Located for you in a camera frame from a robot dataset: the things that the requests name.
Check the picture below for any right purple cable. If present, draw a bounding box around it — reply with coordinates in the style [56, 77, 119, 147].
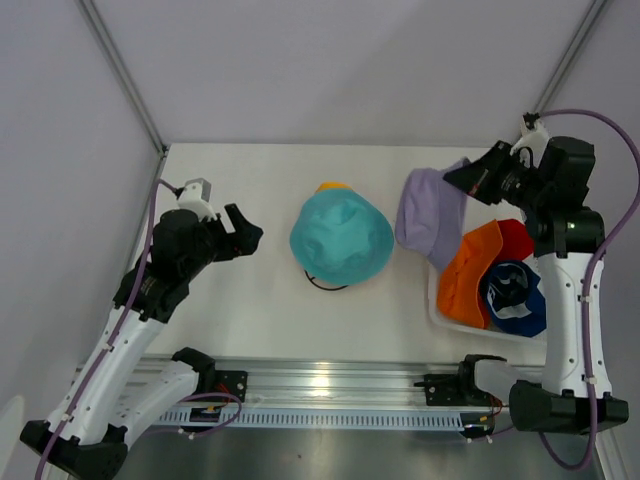
[537, 108, 640, 471]

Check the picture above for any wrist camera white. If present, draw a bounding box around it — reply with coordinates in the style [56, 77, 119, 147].
[177, 178, 216, 220]
[510, 113, 550, 166]

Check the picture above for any aluminium mounting rail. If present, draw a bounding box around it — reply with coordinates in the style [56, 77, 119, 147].
[74, 353, 551, 411]

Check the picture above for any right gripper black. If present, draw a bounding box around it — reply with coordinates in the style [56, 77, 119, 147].
[443, 140, 549, 213]

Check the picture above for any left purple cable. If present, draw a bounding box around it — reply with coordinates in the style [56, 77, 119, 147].
[37, 179, 184, 480]

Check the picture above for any blue cap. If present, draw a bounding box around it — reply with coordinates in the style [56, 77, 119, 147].
[479, 261, 547, 338]

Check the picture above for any right aluminium frame post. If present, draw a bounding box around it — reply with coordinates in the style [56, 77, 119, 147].
[530, 0, 613, 112]

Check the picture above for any aluminium frame post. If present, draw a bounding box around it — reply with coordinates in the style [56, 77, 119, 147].
[74, 0, 169, 156]
[530, 0, 613, 112]

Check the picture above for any red hat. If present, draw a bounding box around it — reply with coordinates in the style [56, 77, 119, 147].
[495, 218, 534, 262]

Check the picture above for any purple cable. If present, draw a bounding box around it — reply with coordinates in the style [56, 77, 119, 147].
[537, 108, 640, 471]
[37, 179, 184, 480]

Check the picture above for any yellow bucket hat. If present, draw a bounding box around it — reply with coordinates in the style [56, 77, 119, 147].
[315, 182, 352, 193]

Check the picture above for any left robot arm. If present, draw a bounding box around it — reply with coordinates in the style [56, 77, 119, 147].
[20, 204, 263, 479]

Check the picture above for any white slotted cable duct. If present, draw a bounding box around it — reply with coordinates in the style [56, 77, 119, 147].
[155, 405, 464, 432]

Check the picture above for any lavender bucket hat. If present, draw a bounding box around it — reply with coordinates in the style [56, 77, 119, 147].
[395, 158, 470, 272]

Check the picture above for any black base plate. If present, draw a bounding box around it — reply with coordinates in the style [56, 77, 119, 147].
[413, 374, 474, 407]
[197, 370, 249, 402]

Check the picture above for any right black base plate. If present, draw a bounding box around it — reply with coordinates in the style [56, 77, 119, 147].
[413, 374, 474, 407]

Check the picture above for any black wire hat stand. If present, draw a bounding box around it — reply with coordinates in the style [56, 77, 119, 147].
[304, 270, 347, 292]

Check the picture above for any teal bucket hat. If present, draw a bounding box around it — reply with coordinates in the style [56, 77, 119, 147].
[289, 187, 395, 287]

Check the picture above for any white plastic basket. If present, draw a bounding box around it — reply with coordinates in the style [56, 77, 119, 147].
[428, 248, 547, 345]

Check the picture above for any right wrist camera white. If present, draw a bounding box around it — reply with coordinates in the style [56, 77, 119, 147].
[510, 113, 550, 166]

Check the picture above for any left aluminium frame post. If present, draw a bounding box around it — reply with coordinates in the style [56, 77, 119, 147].
[74, 0, 169, 156]

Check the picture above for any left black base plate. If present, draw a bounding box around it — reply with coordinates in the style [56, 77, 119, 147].
[197, 370, 249, 402]

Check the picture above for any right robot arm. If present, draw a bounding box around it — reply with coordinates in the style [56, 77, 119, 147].
[443, 136, 629, 435]

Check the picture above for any orange bucket hat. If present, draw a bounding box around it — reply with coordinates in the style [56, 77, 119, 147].
[436, 220, 502, 330]

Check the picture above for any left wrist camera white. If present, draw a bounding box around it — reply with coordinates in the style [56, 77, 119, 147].
[177, 178, 216, 220]

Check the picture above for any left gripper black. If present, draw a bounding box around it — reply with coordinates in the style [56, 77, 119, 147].
[181, 203, 262, 280]

